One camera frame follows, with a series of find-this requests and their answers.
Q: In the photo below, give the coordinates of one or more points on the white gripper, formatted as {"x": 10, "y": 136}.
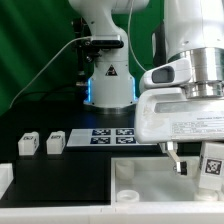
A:
{"x": 166, "y": 115}

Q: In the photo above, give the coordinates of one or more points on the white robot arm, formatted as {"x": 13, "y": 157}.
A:
{"x": 193, "y": 29}

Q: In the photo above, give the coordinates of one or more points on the white sheet with markers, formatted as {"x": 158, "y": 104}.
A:
{"x": 101, "y": 137}

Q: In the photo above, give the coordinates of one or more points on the white front wall bar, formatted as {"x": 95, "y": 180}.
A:
{"x": 136, "y": 213}

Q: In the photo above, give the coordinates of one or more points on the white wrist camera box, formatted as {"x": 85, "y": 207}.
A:
{"x": 167, "y": 80}

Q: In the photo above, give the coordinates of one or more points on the black base camera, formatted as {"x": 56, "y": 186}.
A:
{"x": 107, "y": 41}

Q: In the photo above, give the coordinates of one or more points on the black camera stand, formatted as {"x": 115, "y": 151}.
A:
{"x": 86, "y": 53}

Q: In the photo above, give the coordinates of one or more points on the white left wall block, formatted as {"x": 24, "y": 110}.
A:
{"x": 6, "y": 177}

